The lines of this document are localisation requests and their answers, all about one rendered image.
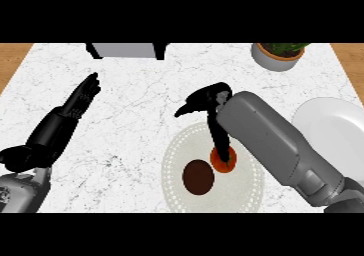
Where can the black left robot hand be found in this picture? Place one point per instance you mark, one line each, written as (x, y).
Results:
(52, 130)

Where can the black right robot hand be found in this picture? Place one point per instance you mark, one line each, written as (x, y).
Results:
(215, 110)

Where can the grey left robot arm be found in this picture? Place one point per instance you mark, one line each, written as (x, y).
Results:
(17, 193)

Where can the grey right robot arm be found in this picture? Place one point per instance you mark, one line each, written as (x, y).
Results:
(278, 146)

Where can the round white placemat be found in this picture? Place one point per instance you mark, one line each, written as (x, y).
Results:
(179, 160)

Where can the red tomato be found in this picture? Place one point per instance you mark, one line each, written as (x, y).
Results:
(222, 166)

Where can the white plate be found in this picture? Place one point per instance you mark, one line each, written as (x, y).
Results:
(337, 133)

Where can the dark brown oval object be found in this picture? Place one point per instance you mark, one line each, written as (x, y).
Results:
(198, 177)

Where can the potted plant in white pot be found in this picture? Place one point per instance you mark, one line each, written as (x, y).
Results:
(280, 56)

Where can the grey appliance with black frame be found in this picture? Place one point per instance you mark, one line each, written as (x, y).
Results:
(126, 50)

